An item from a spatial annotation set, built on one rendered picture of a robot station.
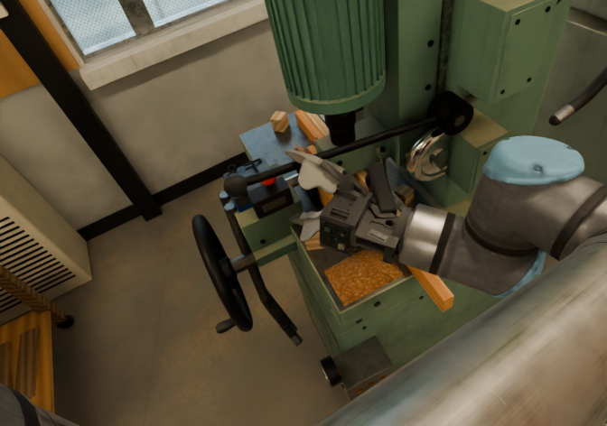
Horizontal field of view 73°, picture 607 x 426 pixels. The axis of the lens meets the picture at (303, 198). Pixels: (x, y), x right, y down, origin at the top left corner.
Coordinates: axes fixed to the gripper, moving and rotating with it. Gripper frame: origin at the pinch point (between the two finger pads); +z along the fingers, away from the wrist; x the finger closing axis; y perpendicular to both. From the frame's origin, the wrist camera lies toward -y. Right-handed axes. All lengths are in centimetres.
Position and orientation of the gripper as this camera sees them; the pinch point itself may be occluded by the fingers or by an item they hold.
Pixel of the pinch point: (289, 184)
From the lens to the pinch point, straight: 66.8
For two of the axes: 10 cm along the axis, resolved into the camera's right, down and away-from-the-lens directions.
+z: -9.0, -2.9, 3.2
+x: 0.2, 7.1, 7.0
